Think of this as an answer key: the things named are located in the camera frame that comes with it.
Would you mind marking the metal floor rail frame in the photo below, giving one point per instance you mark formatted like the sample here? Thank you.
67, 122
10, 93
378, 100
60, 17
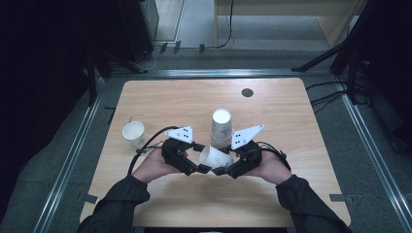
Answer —
220, 73

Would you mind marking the stack of white paper cups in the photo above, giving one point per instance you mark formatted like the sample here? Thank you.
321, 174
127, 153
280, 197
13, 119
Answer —
221, 126

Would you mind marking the black computer case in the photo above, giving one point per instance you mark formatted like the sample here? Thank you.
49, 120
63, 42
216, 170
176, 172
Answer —
137, 26

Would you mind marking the light wooden cabinet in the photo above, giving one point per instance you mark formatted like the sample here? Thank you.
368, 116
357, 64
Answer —
278, 8

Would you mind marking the grey tape strip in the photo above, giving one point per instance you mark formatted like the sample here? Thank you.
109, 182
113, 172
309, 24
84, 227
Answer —
338, 197
88, 198

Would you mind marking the black metal stand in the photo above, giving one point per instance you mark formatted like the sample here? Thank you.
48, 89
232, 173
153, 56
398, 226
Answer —
91, 77

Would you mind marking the black tripod stand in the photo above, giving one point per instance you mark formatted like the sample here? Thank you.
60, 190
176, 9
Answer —
343, 48

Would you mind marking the person's left hand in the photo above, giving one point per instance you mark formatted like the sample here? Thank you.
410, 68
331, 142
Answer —
152, 168

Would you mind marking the single leaf-print paper cup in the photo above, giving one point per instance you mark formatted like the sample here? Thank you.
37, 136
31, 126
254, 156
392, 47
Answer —
215, 157
133, 132

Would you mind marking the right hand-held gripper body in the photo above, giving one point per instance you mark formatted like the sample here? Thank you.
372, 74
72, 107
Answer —
247, 158

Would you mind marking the person's right hand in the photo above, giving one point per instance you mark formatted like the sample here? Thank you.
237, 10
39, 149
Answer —
273, 168

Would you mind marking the black round table grommet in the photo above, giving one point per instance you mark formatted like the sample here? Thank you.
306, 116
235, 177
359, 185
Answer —
247, 92

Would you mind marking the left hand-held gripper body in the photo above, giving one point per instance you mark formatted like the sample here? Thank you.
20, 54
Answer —
176, 155

